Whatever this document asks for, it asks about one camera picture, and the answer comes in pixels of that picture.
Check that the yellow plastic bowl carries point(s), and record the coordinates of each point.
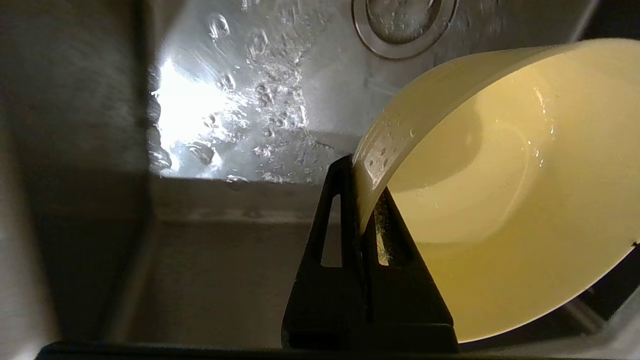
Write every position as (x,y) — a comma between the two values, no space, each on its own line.
(500,175)

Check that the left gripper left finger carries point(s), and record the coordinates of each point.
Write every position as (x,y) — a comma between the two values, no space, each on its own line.
(320,300)

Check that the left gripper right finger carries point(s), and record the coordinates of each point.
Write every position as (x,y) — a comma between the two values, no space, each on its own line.
(410,300)

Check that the metal sink drain strainer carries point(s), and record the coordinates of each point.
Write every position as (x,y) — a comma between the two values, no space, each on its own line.
(400,25)

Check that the stainless steel sink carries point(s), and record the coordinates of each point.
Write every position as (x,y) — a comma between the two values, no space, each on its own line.
(150,200)

